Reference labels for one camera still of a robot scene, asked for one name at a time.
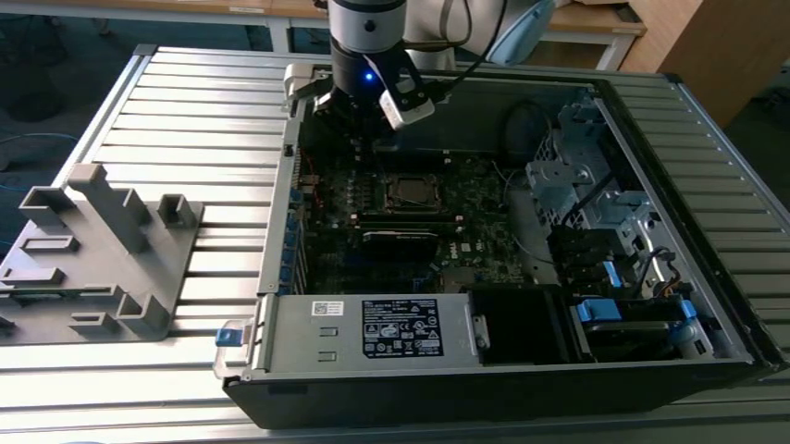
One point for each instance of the blue release tab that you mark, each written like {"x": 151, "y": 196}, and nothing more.
{"x": 230, "y": 337}

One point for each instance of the blue disk carrier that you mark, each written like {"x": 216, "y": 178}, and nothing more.
{"x": 595, "y": 311}
{"x": 610, "y": 274}

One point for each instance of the green motherboard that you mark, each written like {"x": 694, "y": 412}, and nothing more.
{"x": 487, "y": 231}

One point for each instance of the thin metal locking lever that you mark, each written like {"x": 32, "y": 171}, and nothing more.
{"x": 415, "y": 202}

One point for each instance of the black graphics card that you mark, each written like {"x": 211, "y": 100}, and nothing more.
{"x": 401, "y": 247}

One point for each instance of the silver drive cage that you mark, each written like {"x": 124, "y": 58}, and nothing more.
{"x": 555, "y": 178}

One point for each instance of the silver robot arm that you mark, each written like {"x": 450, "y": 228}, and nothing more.
{"x": 365, "y": 23}

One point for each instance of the black PC case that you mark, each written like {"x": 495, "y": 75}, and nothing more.
{"x": 433, "y": 402}

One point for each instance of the silver port block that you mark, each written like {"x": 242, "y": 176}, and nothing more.
{"x": 310, "y": 181}

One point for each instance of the grey case latch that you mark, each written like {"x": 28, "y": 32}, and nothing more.
{"x": 298, "y": 78}

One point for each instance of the wooden cabinet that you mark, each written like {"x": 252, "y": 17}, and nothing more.
{"x": 710, "y": 46}

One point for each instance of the black hard disk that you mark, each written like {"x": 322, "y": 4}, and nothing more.
{"x": 623, "y": 342}

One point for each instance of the wooden desk white frame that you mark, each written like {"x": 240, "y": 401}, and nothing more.
{"x": 123, "y": 3}
{"x": 593, "y": 20}

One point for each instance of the RAM slot with white latches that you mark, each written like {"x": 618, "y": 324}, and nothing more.
{"x": 401, "y": 218}
{"x": 401, "y": 227}

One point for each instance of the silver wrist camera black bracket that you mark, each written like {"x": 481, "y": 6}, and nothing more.
{"x": 407, "y": 113}

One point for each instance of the chipset heatsink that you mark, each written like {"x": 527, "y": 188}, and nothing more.
{"x": 459, "y": 276}

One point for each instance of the grey parts rack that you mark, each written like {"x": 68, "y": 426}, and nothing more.
{"x": 123, "y": 277}

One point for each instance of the silver power supply unit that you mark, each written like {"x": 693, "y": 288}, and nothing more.
{"x": 297, "y": 337}

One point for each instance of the CPU socket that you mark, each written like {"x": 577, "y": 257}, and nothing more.
{"x": 419, "y": 212}

